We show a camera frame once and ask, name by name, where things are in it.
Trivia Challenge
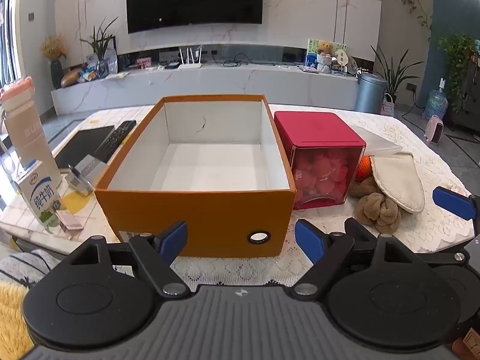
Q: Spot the white milk carton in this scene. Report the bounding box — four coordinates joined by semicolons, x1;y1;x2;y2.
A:
16;160;67;236

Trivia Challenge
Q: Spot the small pink box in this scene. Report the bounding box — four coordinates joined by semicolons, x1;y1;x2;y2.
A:
55;210;84;239

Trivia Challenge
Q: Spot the grey trash can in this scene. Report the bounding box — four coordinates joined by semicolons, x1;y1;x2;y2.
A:
354;72;388;114

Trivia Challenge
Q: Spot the yellow furry blanket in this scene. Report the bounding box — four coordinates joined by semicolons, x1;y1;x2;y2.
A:
0;279;34;355

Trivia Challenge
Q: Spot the brown towel plush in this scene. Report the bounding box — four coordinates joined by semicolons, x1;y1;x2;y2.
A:
349;176;402;234

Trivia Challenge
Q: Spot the blue water jug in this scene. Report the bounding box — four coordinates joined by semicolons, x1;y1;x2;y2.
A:
422;79;449;121

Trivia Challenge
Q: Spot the pink heater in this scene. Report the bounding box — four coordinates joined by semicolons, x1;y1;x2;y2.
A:
425;115;445;144

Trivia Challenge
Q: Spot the dark cabinet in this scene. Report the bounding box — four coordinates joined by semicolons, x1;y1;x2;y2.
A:
450;60;480;132

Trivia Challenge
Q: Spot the black flat pad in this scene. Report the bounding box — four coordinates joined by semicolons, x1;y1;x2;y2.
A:
54;125;115;169

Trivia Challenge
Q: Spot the green picture card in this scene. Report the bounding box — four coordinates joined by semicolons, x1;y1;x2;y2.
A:
305;38;347;72

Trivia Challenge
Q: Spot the pink water bottle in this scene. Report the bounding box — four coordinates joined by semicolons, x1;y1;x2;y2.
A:
0;76;62;188

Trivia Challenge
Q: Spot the marble tv cabinet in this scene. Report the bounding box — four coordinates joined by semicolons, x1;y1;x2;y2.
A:
50;43;361;117

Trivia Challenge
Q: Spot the red lidded container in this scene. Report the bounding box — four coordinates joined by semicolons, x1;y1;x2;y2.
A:
274;111;367;211

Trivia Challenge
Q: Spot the orange cardboard box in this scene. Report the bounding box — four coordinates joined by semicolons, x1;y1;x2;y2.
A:
94;94;297;259

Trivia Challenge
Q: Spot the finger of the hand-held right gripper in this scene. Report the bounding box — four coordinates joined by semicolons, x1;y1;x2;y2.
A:
432;186;480;239

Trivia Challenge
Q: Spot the pile of snack bags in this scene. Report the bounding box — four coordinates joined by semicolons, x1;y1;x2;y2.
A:
77;54;109;82

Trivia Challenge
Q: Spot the window with dark frame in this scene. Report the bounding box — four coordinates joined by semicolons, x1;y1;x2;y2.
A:
0;0;19;83

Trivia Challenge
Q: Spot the silver metal holder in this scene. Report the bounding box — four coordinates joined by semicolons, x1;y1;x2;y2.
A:
64;157;109;197

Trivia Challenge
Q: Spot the white router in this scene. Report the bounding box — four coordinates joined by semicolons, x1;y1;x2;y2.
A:
177;45;204;70

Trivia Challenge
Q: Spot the vase of yellow dried flowers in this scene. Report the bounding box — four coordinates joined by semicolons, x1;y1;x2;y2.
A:
40;35;69;90

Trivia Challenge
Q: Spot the black remote control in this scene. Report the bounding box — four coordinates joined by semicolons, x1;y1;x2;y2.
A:
94;120;137;162

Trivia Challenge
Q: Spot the orange fruit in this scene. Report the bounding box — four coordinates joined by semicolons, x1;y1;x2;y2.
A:
354;156;373;181

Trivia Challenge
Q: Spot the grey striped cushion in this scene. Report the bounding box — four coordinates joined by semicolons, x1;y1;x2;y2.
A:
0;249;61;289

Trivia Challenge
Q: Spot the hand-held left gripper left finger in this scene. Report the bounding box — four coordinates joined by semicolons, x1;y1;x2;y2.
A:
70;220;191;296

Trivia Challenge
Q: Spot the long-leaf floor plant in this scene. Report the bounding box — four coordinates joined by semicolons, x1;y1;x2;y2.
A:
370;45;417;104

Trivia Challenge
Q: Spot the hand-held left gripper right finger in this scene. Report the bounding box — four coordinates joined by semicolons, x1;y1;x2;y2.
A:
293;217;432;296

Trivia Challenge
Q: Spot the white lace tablecloth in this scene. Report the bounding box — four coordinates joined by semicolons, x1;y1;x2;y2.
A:
80;103;471;289

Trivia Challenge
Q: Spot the black cable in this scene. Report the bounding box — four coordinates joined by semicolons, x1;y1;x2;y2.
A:
225;54;256;68

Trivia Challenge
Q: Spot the bread loaf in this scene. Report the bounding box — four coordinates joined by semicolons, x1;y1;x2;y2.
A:
61;67;85;88

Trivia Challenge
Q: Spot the green plant in glass vase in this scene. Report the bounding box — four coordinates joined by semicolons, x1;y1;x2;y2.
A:
80;17;119;77

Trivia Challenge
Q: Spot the leafy plant on cabinet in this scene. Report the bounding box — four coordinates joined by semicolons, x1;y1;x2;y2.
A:
437;34;479;113

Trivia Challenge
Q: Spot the teddy bear in pot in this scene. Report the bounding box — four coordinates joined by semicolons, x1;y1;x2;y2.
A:
316;40;334;73

